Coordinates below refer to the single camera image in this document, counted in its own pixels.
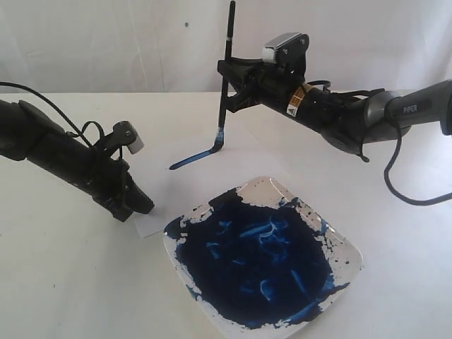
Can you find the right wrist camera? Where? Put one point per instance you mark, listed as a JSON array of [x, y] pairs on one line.
[[287, 50]]

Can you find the white square paint plate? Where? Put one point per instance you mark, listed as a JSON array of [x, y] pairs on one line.
[[260, 262]]

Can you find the black paintbrush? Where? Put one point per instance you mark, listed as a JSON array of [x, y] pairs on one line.
[[219, 139]]

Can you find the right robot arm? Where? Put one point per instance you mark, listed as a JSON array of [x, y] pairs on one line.
[[346, 120]]

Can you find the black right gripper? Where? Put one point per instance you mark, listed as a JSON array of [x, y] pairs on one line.
[[267, 85]]

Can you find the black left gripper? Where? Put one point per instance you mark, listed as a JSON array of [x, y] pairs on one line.
[[110, 185]]

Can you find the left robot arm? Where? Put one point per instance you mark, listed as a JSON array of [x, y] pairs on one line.
[[29, 134]]

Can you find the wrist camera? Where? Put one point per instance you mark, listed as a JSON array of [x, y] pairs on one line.
[[123, 134], [287, 50]]

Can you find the white backdrop curtain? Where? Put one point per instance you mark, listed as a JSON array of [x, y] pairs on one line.
[[174, 46]]

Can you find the white paper sheet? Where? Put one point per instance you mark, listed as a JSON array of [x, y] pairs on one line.
[[178, 191]]

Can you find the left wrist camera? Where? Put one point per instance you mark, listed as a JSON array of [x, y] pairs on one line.
[[123, 134]]

